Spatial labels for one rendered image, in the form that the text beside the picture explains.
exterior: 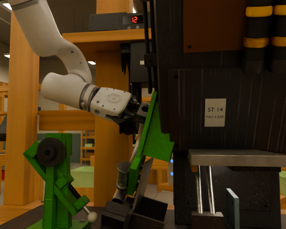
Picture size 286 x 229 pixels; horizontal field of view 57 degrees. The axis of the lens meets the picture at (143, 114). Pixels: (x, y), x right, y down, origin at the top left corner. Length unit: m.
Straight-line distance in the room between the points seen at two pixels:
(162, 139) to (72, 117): 0.63
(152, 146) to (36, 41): 0.41
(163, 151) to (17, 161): 0.72
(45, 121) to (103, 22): 0.51
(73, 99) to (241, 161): 0.51
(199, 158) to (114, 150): 0.62
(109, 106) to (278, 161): 0.46
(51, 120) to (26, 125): 0.11
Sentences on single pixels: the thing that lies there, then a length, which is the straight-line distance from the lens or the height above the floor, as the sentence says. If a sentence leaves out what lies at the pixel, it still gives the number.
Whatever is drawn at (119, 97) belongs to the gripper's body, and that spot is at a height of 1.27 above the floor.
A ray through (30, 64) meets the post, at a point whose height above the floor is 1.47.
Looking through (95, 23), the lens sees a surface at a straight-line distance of 1.09.
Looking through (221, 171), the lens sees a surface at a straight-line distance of 0.82.
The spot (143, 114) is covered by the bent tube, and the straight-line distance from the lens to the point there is 0.75.
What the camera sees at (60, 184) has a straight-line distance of 0.76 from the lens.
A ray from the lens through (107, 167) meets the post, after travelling 1.06.
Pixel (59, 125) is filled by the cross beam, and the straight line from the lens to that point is 1.23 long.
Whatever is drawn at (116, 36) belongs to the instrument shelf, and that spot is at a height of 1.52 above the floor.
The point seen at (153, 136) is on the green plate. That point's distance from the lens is 0.66.
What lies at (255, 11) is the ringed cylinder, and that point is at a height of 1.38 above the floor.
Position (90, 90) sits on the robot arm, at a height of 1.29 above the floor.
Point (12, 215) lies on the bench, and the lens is 1.11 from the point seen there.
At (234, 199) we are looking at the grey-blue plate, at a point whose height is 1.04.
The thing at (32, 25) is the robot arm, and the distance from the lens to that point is 0.76.
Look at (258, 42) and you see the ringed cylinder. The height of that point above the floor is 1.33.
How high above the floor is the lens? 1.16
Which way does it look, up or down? 5 degrees up
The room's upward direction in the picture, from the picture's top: straight up
